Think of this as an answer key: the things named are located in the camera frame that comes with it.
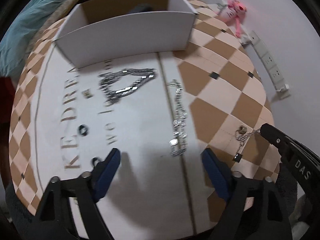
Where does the white charger plug with cable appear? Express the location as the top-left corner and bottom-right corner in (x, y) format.
(276, 84), (290, 93)

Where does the silver link bracelet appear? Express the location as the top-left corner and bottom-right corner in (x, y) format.
(166, 80), (189, 157)

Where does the thin silver pendant necklace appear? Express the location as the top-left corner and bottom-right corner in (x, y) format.
(232, 125), (262, 163)

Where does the pink panther plush toy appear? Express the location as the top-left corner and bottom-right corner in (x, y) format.
(219, 0), (247, 38)

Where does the thick silver chain necklace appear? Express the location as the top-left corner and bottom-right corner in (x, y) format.
(98, 68), (158, 104)

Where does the white cardboard box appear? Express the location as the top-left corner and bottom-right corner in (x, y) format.
(54, 0), (197, 68)

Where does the light blue duvet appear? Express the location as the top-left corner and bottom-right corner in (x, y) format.
(1, 0), (65, 79)

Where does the white wall power strip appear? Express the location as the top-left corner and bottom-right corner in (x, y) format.
(249, 31), (291, 100)

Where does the checkered printed tablecloth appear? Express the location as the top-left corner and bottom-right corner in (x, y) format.
(9, 0), (280, 239)

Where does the bed with patterned mattress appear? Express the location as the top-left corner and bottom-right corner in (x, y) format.
(10, 0), (78, 62)

